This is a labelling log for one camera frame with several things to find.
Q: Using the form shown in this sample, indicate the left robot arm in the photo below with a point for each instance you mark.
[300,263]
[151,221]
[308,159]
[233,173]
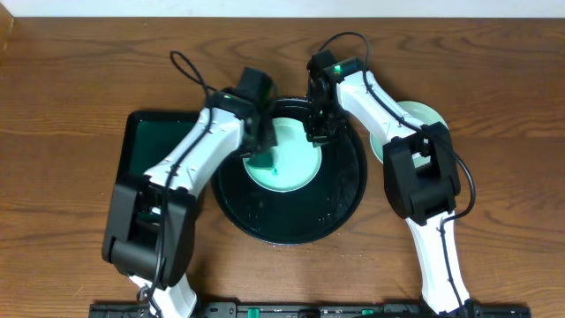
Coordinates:
[150,230]

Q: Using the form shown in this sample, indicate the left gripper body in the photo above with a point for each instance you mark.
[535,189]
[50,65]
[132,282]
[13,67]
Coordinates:
[260,144]

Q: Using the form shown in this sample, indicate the green sponge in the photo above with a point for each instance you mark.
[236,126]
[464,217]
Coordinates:
[262,161]

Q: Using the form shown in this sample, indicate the rectangular dark green tray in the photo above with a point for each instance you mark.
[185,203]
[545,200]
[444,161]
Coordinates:
[149,136]

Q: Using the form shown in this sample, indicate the round black tray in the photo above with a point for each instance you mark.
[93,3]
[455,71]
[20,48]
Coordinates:
[306,214]

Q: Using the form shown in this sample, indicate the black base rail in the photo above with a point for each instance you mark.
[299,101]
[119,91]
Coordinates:
[232,310]

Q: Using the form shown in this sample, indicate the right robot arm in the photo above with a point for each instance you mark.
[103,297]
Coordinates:
[421,180]

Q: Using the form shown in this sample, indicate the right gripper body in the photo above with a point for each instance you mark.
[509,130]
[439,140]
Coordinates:
[326,125]

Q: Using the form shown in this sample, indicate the green plate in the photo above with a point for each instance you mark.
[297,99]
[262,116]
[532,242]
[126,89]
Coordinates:
[418,110]
[297,161]

